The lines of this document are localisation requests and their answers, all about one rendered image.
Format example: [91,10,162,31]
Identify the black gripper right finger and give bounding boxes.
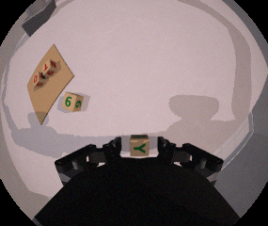
[151,137,224,186]

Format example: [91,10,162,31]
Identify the brown square mat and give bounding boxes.
[27,44,74,125]

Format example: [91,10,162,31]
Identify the beige letter block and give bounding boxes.
[42,59,57,77]
[62,91,84,112]
[33,72,46,88]
[130,135,150,156]

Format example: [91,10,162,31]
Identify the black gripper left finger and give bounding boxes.
[55,137,127,186]

